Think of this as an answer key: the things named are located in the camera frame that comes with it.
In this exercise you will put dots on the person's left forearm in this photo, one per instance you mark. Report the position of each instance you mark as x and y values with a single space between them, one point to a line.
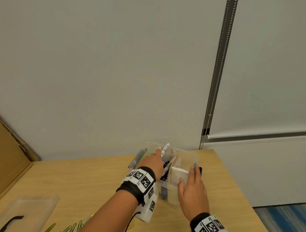
110 215

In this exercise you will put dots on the black perforated wall strip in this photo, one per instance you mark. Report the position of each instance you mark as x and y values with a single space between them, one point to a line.
218 71

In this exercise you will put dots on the black left wristband with tags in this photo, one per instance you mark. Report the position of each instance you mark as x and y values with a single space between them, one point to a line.
134 184

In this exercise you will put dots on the person's left hand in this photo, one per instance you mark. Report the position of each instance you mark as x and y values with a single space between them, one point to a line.
150 166

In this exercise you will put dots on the brown cardboard panel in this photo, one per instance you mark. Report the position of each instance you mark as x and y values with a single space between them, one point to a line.
9 162

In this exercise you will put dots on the wooden table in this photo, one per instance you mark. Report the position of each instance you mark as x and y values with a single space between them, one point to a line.
83 179

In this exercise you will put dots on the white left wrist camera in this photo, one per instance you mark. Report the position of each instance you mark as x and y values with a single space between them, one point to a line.
149 208

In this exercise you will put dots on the grey horizontal wall rail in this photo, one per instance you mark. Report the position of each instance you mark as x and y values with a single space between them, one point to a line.
258 136

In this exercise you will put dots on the person's right hand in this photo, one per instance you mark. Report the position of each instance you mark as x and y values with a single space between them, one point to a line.
193 193

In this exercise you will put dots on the clear plastic storage box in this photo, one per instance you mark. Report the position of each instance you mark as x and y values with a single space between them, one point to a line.
172 193

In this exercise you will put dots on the pile of colourful paper clips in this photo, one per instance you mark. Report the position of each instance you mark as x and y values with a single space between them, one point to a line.
51 228

